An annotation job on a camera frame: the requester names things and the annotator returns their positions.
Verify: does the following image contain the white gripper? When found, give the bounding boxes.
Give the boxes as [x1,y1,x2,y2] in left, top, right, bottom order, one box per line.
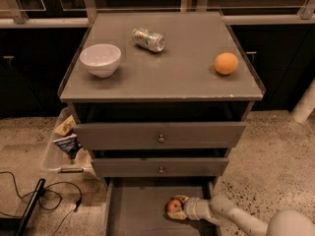
[167,195,209,220]

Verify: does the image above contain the red apple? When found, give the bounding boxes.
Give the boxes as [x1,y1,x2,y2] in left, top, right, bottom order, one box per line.
[166,199,183,212]

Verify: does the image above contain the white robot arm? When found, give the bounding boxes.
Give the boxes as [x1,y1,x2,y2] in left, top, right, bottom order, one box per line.
[169,86,315,236]

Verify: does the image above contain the grey middle drawer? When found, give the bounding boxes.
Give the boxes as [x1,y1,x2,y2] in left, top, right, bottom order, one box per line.
[92,157,228,177]

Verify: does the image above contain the grey drawer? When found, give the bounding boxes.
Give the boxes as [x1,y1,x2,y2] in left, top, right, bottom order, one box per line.
[104,177,221,236]
[92,157,228,177]
[75,122,245,150]

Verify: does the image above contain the grey bottom drawer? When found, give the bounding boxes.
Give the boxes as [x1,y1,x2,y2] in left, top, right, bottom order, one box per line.
[104,177,221,236]

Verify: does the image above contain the brass top drawer knob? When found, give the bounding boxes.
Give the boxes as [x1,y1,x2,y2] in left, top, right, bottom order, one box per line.
[157,134,166,144]

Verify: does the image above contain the grey top drawer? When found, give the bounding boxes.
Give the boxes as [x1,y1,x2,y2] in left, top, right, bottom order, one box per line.
[75,122,245,150]

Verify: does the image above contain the grey drawer cabinet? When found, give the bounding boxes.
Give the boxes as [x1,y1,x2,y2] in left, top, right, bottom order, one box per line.
[57,11,266,236]

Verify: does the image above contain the dark snack bag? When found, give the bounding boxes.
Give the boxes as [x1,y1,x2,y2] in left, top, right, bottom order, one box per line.
[53,134,82,164]

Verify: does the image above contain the tan snack packet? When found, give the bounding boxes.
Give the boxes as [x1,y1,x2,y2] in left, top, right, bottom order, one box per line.
[54,115,76,136]

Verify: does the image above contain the black bar stand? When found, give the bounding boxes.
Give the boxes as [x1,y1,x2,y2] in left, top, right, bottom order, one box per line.
[14,178,45,236]

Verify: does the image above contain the orange fruit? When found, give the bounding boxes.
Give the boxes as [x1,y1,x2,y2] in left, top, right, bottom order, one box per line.
[215,52,238,75]

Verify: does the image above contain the white bowl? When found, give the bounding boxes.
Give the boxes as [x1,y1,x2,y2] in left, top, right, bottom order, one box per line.
[79,44,121,78]

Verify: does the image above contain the crushed soda can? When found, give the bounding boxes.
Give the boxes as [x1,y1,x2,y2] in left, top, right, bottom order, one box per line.
[132,28,165,53]

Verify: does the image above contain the black cable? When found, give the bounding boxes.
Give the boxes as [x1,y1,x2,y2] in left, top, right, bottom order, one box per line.
[0,170,83,236]

